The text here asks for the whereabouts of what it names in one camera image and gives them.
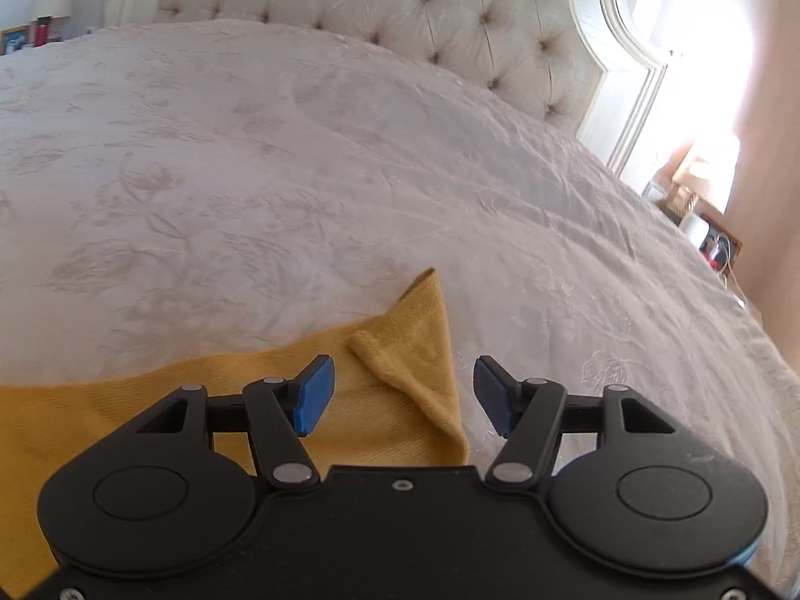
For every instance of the white floral bedspread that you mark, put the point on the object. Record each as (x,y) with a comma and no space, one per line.
(250,169)

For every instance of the cream tufted headboard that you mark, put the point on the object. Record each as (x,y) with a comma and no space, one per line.
(437,0)

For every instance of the white cup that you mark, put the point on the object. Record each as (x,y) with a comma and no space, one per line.
(694,226)

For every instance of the dark picture frame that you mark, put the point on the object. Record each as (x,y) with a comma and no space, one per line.
(725,249)

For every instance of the wooden picture frame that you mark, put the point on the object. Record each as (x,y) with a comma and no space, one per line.
(14,40)

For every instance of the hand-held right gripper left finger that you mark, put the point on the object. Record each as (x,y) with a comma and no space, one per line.
(315,394)

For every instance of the yellow knit sweater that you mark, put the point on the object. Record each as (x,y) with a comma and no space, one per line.
(400,350)

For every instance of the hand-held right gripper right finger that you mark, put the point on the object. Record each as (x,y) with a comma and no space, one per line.
(490,390)

